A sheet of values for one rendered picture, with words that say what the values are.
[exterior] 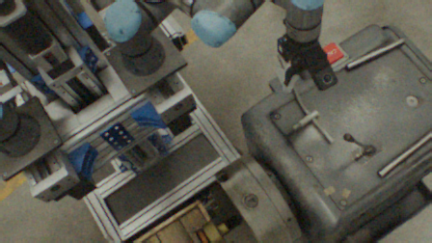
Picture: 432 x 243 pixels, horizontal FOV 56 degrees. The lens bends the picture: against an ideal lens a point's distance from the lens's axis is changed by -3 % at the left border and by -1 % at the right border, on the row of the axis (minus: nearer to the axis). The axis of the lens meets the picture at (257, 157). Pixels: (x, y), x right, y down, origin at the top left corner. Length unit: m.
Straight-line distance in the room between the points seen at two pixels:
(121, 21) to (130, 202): 1.26
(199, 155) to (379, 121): 1.32
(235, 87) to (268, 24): 0.53
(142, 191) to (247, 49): 1.20
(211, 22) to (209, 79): 2.00
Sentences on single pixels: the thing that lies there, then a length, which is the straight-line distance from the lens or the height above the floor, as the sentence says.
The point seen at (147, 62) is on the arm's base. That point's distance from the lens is 1.43.
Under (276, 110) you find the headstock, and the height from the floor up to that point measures 1.25.
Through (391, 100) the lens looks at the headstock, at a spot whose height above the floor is 1.26.
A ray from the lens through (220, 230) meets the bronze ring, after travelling 1.27.
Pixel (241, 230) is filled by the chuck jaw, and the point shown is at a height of 1.11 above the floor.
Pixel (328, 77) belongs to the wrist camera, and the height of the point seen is 1.56.
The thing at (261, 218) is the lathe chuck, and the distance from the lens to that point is 1.15.
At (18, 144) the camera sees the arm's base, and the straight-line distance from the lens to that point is 1.48.
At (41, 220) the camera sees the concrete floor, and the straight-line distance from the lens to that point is 2.81.
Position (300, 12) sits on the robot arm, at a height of 1.72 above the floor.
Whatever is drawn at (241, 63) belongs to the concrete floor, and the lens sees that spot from 2.81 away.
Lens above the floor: 2.35
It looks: 70 degrees down
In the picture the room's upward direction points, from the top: 11 degrees counter-clockwise
